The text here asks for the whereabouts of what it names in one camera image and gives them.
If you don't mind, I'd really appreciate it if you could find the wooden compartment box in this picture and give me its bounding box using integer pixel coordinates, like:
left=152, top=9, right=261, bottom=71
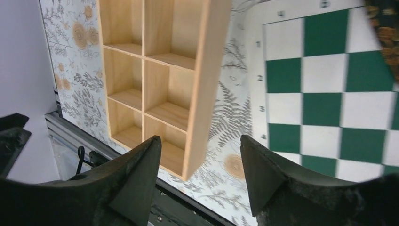
left=97, top=0, right=232, bottom=180

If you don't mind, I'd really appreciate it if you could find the black key-patterned necktie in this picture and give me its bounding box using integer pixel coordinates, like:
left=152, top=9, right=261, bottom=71
left=364, top=0, right=399, bottom=83

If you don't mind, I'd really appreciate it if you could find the green white chessboard mat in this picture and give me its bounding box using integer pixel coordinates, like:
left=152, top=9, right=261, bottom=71
left=244, top=0, right=399, bottom=182

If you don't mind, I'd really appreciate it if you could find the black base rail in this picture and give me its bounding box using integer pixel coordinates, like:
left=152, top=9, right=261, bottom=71
left=45, top=112, right=233, bottom=226

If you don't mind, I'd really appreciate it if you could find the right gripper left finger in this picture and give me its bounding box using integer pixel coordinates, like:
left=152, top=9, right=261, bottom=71
left=0, top=136, right=162, bottom=226

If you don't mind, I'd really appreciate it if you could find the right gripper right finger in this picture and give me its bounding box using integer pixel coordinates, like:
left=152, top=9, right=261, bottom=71
left=240, top=135, right=399, bottom=226

